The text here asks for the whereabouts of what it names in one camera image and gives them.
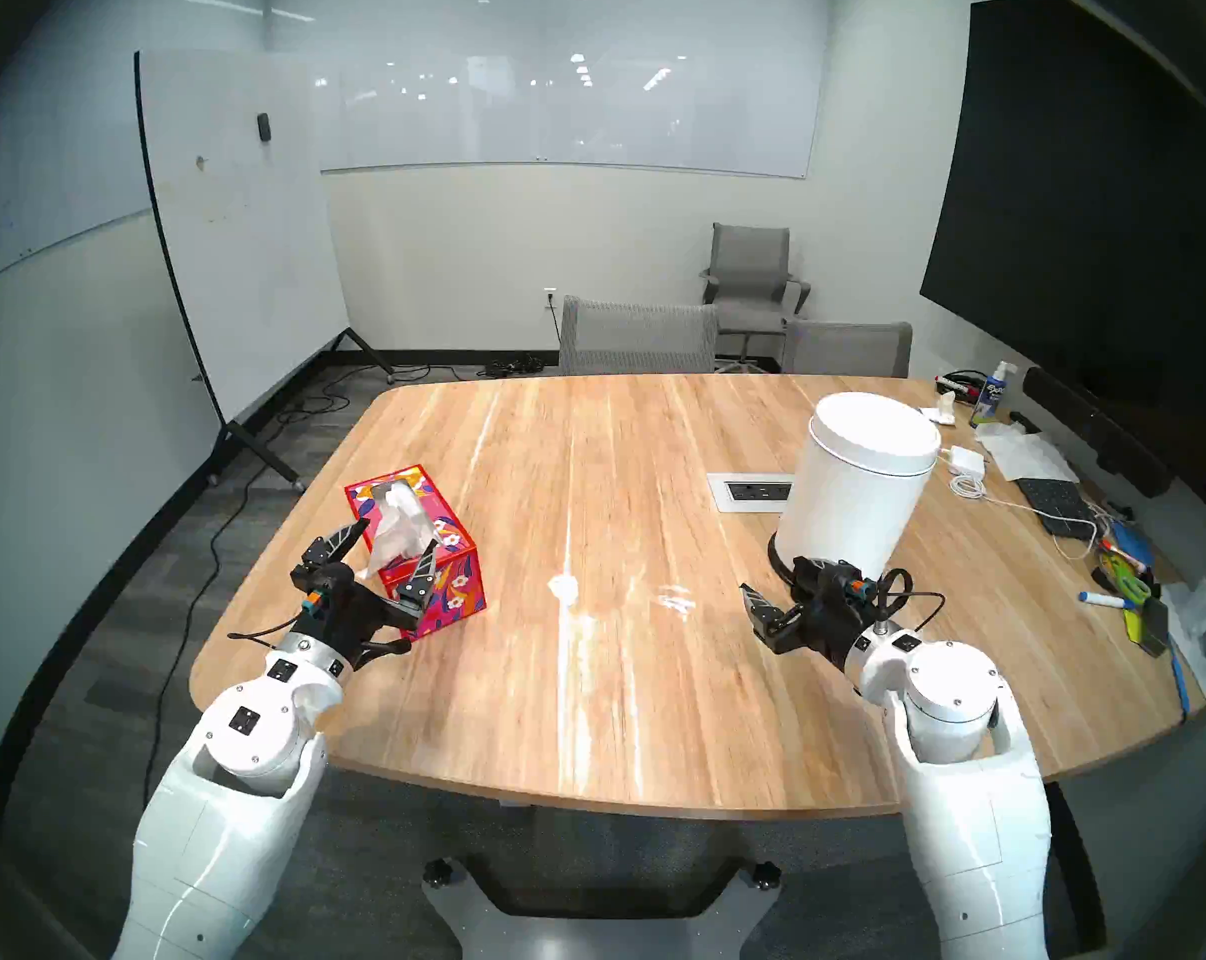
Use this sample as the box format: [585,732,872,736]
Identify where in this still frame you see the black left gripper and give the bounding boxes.
[288,521,442,674]

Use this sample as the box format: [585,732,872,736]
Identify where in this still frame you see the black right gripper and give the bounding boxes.
[739,556,886,671]

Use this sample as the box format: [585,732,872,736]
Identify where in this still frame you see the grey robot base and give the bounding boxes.
[423,858,782,960]

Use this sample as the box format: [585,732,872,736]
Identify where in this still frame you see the red floral tissue box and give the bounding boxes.
[345,464,487,644]

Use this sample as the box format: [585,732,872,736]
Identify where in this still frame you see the white table power outlet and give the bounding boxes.
[707,473,794,514]

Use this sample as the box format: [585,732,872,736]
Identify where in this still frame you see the white pedal trash bin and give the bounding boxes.
[768,392,942,584]

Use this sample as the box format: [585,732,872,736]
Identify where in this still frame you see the grey fabric chair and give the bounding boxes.
[781,318,914,378]

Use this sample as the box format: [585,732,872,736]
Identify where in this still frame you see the flat white paper towel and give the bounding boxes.
[976,423,1081,484]

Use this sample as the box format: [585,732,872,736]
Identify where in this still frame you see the whiteboard cleaner spray bottle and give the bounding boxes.
[970,360,1019,429]

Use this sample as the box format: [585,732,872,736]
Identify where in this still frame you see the black keyboard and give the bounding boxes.
[1016,478,1099,539]

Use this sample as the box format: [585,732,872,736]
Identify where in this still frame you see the grey mesh chair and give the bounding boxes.
[559,296,720,376]

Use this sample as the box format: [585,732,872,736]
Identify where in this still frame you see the grey office chair with armrests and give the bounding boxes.
[700,223,812,373]

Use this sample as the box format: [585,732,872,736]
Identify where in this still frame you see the black video bar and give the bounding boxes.
[1021,366,1174,499]

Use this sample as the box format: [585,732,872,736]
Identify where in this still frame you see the rolling whiteboard with black stand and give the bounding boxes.
[135,50,399,494]

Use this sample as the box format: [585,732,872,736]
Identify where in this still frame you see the black table leg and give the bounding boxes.
[1048,783,1109,954]

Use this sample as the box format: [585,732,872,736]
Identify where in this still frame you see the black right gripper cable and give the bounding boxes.
[868,568,947,639]

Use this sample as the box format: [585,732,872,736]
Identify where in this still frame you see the green handled scissors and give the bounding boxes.
[1098,553,1154,609]

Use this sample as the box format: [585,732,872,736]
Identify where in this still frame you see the large black wall screen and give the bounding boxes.
[920,0,1206,489]

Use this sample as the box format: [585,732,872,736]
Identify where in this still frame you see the wide glass wall board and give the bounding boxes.
[268,0,826,179]

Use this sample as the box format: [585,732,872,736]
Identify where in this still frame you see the side wall glass board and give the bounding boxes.
[0,0,269,299]

